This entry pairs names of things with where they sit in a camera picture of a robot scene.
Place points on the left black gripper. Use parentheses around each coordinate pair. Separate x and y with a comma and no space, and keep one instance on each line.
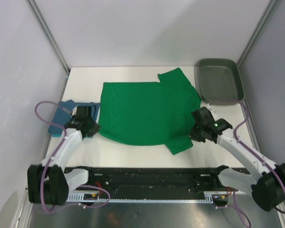
(95,128)

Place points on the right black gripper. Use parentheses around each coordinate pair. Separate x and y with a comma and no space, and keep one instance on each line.
(193,135)

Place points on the green t shirt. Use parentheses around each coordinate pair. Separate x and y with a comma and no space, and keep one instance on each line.
(150,113)

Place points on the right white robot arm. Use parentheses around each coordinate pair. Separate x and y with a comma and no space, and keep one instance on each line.
(265,182)

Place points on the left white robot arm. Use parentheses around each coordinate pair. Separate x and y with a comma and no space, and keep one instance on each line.
(47,182)

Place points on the folded blue t shirt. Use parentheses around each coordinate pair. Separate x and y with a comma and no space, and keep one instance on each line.
(61,117)

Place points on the grey plastic tray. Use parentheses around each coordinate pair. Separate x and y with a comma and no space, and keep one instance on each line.
(218,81)

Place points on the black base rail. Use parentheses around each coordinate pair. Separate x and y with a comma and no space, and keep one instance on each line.
(198,179)

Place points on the left aluminium frame post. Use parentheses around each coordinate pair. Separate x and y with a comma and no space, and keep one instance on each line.
(48,34)

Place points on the aluminium frame post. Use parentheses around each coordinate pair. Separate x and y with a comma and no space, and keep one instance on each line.
(48,34)
(257,31)

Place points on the right aluminium frame post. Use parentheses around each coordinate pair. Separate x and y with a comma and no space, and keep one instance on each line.
(257,31)

